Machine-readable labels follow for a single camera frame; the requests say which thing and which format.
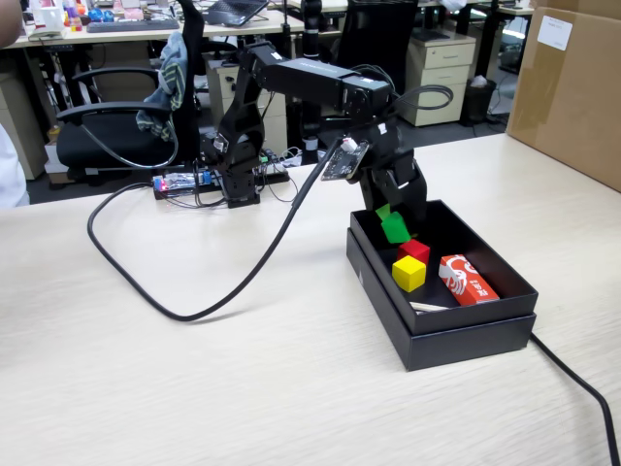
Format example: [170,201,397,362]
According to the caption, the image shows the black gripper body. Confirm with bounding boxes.
[346,119,414,188]

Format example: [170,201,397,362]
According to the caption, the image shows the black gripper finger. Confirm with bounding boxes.
[361,170,392,221]
[394,156,429,227]

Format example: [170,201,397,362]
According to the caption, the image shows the green cube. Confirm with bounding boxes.
[379,211,412,246]

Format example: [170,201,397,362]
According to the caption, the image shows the person forearm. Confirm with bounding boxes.
[0,0,25,49]

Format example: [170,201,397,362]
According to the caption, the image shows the black cardboard box tray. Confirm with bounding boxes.
[349,198,540,337]

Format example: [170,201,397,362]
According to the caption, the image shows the black rectangular box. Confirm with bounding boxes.
[344,227,538,373]

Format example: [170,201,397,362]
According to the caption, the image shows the large brown cardboard box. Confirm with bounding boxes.
[505,0,621,193]

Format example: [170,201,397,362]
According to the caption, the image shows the red cube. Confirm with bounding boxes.
[397,239,432,267]

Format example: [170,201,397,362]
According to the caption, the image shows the yellow cube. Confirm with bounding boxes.
[391,255,428,293]

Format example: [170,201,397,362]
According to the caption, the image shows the black trash bin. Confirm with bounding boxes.
[460,76,498,125]

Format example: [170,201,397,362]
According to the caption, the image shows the red and white carton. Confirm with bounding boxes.
[438,253,501,308]

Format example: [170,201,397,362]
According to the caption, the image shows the black mesh office chair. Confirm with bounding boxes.
[333,0,419,94]

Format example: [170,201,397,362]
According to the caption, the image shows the black cylindrical stand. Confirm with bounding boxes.
[300,0,324,48]

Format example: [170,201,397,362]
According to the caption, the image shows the robot controller board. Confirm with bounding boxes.
[151,169,215,201]

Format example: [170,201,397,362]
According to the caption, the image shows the white label sticker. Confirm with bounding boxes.
[536,15,574,52]

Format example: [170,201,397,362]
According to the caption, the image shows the black laptop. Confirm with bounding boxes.
[200,0,271,28]

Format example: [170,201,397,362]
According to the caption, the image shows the beige office desk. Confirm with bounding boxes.
[8,6,351,50]

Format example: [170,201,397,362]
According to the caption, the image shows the blue striped cloth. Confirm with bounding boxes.
[135,30,189,143]

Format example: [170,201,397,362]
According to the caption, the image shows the black office chair with armrests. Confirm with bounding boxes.
[54,0,206,177]

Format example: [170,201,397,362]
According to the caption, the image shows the black keyboard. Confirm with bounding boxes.
[85,18,181,35]

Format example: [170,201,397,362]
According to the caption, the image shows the person white shirt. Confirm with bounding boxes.
[0,122,31,210]

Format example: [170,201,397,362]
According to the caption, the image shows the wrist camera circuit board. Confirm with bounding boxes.
[320,137,373,183]

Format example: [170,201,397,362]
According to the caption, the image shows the looped black arm wires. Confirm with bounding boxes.
[386,83,455,118]

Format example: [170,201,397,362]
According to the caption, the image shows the thick black camera cable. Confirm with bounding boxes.
[86,144,342,323]

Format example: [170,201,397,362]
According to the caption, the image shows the thick black table cable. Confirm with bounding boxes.
[528,331,621,466]

